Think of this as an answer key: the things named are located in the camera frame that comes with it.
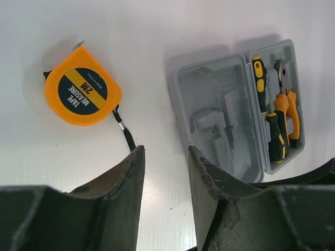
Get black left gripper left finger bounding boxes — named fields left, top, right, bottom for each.
left=1, top=145, right=145, bottom=250

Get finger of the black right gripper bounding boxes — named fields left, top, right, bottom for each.
left=253, top=158, right=335, bottom=186

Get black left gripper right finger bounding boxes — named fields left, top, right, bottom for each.
left=188, top=146, right=334, bottom=250

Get screwdriver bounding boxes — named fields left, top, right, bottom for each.
left=252, top=56, right=267, bottom=114
left=265, top=86, right=289, bottom=163

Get orange black pliers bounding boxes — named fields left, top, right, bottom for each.
left=274, top=59, right=300, bottom=153

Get grey plastic tool case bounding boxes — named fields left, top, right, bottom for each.
left=169, top=39, right=305, bottom=183

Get orange tape measure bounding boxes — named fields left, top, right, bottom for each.
left=42, top=39, right=137, bottom=152

